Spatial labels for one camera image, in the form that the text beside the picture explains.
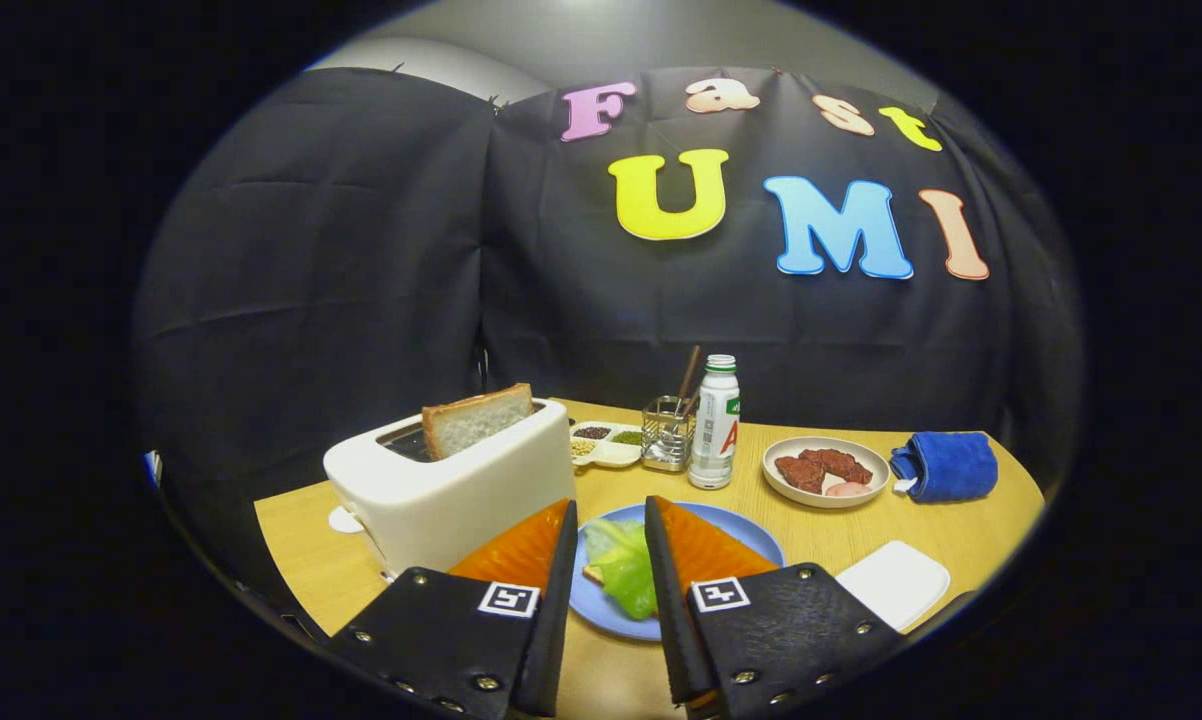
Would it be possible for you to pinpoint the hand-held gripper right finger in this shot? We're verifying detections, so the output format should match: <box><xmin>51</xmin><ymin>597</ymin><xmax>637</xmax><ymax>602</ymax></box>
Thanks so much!
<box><xmin>644</xmin><ymin>495</ymin><xmax>907</xmax><ymax>719</ymax></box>

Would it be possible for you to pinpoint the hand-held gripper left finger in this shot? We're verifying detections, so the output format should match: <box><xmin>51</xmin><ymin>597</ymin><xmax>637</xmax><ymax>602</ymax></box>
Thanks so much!
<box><xmin>326</xmin><ymin>498</ymin><xmax>580</xmax><ymax>719</ymax></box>

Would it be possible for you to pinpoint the green lettuce leaf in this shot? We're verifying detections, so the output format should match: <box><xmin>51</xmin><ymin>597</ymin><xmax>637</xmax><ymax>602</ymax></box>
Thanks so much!
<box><xmin>583</xmin><ymin>517</ymin><xmax>659</xmax><ymax>621</ymax></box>

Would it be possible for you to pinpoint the large crusted bread slice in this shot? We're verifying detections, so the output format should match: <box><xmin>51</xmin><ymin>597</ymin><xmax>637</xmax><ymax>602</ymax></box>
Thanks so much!
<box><xmin>421</xmin><ymin>383</ymin><xmax>536</xmax><ymax>461</ymax></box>

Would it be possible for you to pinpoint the blue plate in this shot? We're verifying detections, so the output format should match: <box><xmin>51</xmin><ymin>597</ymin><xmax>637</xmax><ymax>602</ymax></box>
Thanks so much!
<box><xmin>569</xmin><ymin>502</ymin><xmax>786</xmax><ymax>642</ymax></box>

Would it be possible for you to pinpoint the white toaster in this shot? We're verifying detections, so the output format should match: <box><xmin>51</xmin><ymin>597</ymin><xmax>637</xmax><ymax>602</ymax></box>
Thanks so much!
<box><xmin>323</xmin><ymin>397</ymin><xmax>577</xmax><ymax>579</ymax></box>

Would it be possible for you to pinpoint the white divided seasoning dish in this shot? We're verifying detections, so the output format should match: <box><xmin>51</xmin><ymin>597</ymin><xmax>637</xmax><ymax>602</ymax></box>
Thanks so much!
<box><xmin>569</xmin><ymin>421</ymin><xmax>646</xmax><ymax>469</ymax></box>

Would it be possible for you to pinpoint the white bottle with green cap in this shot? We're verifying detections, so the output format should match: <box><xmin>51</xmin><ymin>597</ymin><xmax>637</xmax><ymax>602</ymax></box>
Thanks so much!
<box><xmin>688</xmin><ymin>354</ymin><xmax>741</xmax><ymax>491</ymax></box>

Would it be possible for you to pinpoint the brown meat piece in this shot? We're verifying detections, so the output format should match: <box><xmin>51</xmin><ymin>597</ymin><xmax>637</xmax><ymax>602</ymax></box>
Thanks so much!
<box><xmin>801</xmin><ymin>448</ymin><xmax>874</xmax><ymax>486</ymax></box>
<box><xmin>774</xmin><ymin>455</ymin><xmax>827</xmax><ymax>495</ymax></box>

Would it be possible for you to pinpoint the white square plate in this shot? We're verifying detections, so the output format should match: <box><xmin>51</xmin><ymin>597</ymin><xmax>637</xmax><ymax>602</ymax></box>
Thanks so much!
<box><xmin>834</xmin><ymin>540</ymin><xmax>952</xmax><ymax>633</ymax></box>

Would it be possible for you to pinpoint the beige plate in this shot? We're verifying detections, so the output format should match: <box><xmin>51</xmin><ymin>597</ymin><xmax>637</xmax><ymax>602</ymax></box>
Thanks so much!
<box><xmin>762</xmin><ymin>436</ymin><xmax>891</xmax><ymax>510</ymax></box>

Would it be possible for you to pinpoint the blue towel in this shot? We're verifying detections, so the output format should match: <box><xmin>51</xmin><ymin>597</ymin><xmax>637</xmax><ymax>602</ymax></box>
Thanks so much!
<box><xmin>889</xmin><ymin>431</ymin><xmax>1000</xmax><ymax>504</ymax></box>

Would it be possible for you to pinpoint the black backdrop cloth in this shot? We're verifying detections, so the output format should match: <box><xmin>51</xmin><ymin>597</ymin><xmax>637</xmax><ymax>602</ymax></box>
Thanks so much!
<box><xmin>131</xmin><ymin>65</ymin><xmax>1082</xmax><ymax>501</ymax></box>

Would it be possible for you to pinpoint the wire mesh utensil holder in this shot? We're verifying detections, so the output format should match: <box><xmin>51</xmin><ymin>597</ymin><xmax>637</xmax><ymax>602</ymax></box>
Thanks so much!
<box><xmin>641</xmin><ymin>395</ymin><xmax>700</xmax><ymax>473</ymax></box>

